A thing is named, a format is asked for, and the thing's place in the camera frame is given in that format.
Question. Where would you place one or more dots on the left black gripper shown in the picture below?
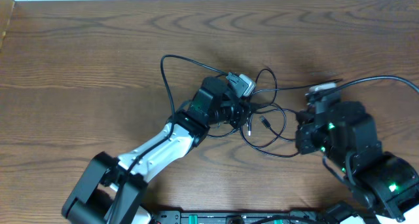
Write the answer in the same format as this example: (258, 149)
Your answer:
(242, 115)

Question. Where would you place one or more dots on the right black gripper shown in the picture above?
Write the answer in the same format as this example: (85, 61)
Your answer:
(305, 130)

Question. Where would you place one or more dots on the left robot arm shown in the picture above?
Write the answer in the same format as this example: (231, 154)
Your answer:
(111, 189)

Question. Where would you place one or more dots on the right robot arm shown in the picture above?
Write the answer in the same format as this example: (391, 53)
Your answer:
(346, 135)

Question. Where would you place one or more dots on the cardboard box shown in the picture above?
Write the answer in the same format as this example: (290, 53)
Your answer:
(6, 9)

